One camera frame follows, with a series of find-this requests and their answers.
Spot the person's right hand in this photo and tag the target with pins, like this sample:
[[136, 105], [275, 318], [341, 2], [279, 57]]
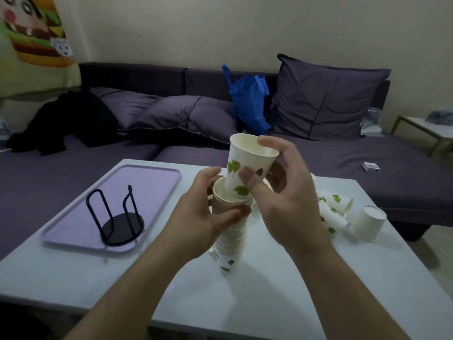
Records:
[[293, 208]]

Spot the person's left hand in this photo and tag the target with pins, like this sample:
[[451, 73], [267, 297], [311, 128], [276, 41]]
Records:
[[193, 223]]

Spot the person's left thumb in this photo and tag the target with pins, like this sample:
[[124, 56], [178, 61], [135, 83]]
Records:
[[231, 215]]

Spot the person's right thumb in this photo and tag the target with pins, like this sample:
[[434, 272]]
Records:
[[250, 178]]

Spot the leaf print paper cup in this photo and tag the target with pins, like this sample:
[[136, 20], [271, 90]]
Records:
[[331, 219], [336, 203], [244, 155], [368, 224]]

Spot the stack of nested paper cups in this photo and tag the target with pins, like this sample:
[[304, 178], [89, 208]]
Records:
[[230, 244]]

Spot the person's right forearm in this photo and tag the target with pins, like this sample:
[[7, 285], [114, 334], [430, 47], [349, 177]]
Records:
[[339, 293]]

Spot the person's left forearm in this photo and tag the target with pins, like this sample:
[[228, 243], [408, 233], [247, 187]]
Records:
[[141, 290]]

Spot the blue shopping bag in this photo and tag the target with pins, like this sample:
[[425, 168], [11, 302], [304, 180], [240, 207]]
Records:
[[249, 99]]

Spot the long purple pillow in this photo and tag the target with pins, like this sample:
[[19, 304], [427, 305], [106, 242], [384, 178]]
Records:
[[198, 116]]

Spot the purple plastic tray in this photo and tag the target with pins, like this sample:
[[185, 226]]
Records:
[[148, 187]]

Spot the large square purple pillow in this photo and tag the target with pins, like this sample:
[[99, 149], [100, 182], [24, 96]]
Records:
[[325, 99]]

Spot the small white box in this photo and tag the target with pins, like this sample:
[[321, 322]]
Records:
[[370, 167]]

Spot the clear plastic bag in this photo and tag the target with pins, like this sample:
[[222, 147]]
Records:
[[371, 122]]

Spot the small purple pillow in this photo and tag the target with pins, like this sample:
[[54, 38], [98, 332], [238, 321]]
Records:
[[124, 104]]

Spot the purple sofa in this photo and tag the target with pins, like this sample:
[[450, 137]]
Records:
[[407, 173]]

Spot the black clothing pile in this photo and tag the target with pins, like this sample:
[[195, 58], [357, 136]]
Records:
[[70, 120]]

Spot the white side table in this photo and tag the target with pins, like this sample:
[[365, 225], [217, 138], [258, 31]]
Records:
[[431, 129]]

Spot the grey bundle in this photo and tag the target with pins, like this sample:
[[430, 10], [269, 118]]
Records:
[[441, 117]]

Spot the cartoon burger print blanket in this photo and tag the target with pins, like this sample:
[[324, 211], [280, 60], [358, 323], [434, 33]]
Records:
[[28, 49]]

